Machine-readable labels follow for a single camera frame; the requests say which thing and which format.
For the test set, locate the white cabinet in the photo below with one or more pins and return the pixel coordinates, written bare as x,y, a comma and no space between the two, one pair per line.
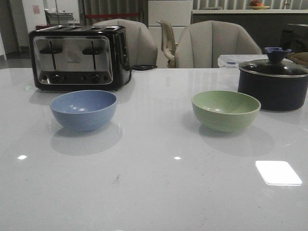
177,12

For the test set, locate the grey counter shelf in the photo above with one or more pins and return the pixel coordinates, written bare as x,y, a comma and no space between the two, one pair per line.
269,28

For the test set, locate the black chrome four-slot toaster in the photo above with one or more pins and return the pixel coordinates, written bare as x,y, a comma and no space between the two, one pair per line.
79,57

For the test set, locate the cream plastic chair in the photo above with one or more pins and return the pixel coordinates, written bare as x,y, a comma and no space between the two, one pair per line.
168,45

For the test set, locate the beige armchair left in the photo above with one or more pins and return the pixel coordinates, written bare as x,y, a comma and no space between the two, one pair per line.
142,49

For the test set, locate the blue bowl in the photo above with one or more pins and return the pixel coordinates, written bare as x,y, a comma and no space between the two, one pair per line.
84,110

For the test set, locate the brown woven mat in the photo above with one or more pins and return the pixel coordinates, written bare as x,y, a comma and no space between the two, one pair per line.
299,58

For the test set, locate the glass pot lid blue knob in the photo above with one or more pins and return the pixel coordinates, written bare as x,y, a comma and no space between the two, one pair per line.
274,65

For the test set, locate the green bowl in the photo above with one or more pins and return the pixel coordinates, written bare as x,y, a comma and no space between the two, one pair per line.
225,111

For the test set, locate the fruit bowl on counter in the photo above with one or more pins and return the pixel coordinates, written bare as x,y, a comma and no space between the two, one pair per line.
257,5

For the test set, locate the beige armchair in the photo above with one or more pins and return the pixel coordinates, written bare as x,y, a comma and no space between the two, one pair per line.
200,44
142,49

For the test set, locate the clear plastic container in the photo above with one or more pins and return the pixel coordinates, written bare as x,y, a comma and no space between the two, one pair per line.
233,60

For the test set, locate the dark blue cooking pot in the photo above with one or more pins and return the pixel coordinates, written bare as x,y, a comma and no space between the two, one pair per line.
275,93

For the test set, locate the beige armchair right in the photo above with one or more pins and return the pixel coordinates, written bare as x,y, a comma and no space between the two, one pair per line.
200,44

